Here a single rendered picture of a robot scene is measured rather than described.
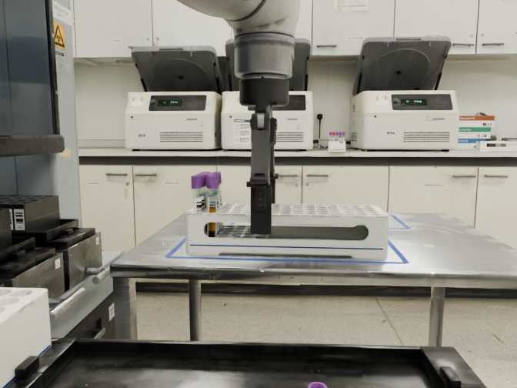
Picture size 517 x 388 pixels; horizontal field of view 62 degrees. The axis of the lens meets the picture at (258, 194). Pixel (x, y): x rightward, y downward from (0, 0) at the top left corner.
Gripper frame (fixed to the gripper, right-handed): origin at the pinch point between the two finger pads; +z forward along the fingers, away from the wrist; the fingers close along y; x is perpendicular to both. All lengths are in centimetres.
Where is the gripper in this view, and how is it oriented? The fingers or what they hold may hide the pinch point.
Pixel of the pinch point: (264, 212)
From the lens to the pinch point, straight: 68.0
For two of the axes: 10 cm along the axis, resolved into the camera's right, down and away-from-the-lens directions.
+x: -10.0, -0.1, 0.9
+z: 0.0, 9.9, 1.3
